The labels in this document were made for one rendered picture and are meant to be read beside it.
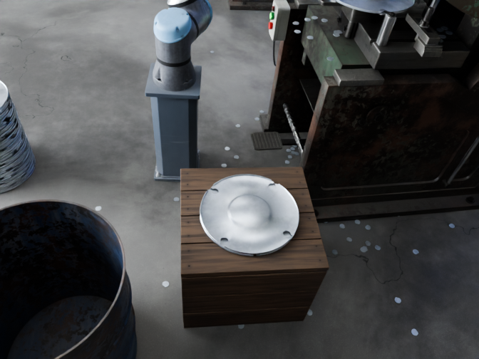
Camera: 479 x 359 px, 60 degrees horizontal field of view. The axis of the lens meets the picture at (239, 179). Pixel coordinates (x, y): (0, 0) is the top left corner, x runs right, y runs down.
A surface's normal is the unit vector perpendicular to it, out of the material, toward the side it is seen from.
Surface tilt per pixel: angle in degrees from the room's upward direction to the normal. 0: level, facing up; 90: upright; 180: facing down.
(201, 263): 0
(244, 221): 0
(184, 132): 90
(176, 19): 8
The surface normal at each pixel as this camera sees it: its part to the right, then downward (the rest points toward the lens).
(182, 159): 0.01, 0.78
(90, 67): 0.08, -0.66
